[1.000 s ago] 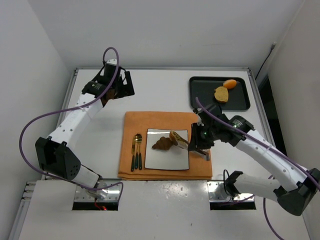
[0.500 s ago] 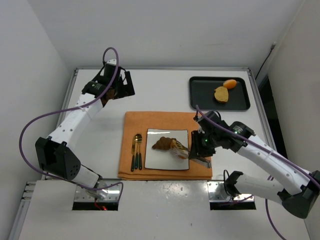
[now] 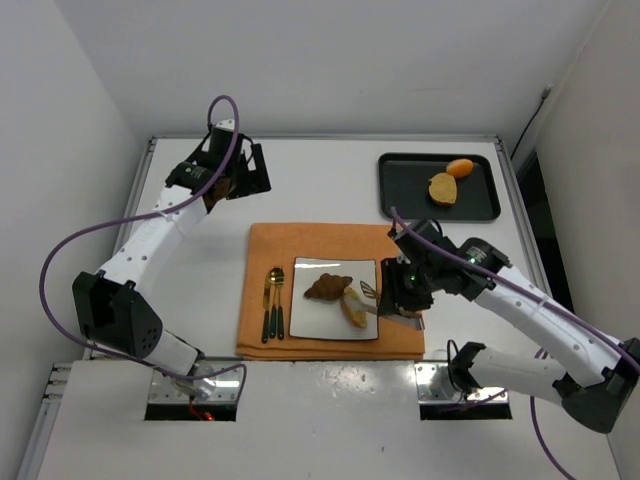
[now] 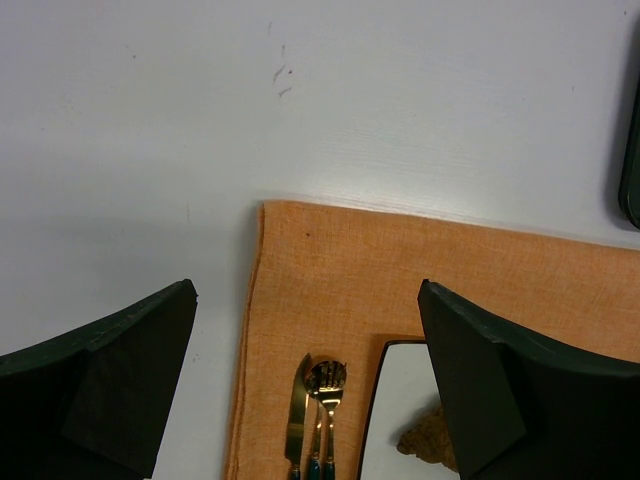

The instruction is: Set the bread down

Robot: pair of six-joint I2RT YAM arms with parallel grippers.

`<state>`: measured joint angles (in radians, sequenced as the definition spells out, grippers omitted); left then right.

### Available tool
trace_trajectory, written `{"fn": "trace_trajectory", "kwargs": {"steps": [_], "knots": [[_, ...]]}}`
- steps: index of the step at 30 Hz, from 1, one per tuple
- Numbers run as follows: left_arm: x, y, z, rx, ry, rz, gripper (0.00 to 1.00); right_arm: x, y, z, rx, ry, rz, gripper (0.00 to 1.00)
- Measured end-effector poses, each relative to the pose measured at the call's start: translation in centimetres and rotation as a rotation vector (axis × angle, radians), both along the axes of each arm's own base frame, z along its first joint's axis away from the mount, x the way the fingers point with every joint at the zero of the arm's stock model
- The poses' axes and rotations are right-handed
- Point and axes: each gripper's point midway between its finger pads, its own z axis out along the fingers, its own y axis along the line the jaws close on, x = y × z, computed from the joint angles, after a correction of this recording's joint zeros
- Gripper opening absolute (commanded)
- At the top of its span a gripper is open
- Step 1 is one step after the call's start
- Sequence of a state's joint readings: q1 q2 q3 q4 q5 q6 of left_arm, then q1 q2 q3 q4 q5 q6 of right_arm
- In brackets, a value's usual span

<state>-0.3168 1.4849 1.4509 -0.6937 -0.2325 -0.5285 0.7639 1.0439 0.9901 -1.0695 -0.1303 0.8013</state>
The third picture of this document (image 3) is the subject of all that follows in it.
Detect orange round bun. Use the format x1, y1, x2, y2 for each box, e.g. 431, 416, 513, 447
446, 158, 474, 179

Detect black wall cable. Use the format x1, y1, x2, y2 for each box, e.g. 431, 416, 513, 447
512, 87, 551, 151

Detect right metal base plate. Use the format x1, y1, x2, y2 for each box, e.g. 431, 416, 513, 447
414, 361, 509, 407

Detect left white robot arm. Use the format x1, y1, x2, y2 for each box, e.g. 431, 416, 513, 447
72, 120, 271, 399

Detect bread slice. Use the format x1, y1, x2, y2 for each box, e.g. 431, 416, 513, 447
428, 172, 458, 206
340, 287, 368, 329

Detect gold knife green handle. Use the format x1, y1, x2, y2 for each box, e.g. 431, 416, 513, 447
261, 272, 271, 344

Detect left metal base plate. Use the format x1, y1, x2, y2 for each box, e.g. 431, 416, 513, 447
148, 359, 245, 406

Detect gold fork green handle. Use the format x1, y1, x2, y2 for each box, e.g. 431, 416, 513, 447
275, 267, 285, 340

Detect dark brown bread piece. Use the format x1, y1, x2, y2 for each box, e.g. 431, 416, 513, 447
304, 273, 353, 302

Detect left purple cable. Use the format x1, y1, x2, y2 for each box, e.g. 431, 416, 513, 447
38, 94, 249, 401

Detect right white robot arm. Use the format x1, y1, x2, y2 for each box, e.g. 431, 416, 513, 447
378, 216, 639, 434

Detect metal serving tongs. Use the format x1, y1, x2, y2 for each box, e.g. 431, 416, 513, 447
360, 281, 425, 331

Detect orange cloth placemat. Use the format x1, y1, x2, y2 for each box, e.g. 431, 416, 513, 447
235, 223, 425, 361

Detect metal base plate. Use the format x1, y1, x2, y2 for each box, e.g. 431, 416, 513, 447
148, 359, 245, 406
414, 361, 509, 407

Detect gold spoon green handle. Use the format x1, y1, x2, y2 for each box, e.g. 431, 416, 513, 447
268, 267, 284, 338

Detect white square plate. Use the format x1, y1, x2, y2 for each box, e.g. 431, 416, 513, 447
289, 257, 379, 341

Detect black tray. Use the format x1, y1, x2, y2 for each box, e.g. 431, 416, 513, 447
378, 153, 501, 223

